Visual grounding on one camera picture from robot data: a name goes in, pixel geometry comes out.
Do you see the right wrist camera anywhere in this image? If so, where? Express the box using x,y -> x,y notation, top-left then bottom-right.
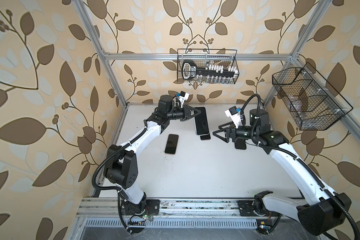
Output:
225,106 -> 242,128

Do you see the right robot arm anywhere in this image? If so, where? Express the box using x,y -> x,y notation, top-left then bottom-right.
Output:
213,107 -> 360,240

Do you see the black tool in basket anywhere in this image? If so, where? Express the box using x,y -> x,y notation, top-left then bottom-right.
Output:
181,60 -> 239,80

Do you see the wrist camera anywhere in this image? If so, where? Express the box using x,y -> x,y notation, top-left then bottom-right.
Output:
225,106 -> 242,128
175,91 -> 190,108

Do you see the purple phone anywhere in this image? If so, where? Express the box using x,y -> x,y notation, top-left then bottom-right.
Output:
200,134 -> 211,141

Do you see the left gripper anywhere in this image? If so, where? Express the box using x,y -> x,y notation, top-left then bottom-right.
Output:
165,104 -> 201,121

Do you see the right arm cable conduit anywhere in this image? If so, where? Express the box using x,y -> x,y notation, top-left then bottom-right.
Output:
239,93 -> 360,240

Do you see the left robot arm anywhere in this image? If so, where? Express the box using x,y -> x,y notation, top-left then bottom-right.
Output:
96,92 -> 201,209

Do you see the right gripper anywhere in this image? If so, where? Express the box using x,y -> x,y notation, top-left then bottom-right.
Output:
212,121 -> 257,143

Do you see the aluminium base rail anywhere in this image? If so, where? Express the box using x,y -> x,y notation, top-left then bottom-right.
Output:
76,198 -> 307,219

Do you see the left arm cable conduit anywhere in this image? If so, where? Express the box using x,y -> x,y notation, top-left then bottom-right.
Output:
91,127 -> 148,193

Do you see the back wire basket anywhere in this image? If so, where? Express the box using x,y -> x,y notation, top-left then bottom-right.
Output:
177,48 -> 240,85

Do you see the black phone case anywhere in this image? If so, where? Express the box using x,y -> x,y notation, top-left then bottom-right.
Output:
235,139 -> 247,150

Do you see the right wire basket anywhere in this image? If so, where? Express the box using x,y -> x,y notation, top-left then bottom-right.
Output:
272,63 -> 354,131

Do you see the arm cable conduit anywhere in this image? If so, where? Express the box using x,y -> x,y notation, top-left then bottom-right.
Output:
239,93 -> 360,240
91,127 -> 148,193

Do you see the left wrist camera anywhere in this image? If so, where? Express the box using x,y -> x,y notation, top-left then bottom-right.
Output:
175,91 -> 190,108

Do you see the wire basket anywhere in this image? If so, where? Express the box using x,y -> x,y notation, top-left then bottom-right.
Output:
272,63 -> 354,131
177,48 -> 240,85

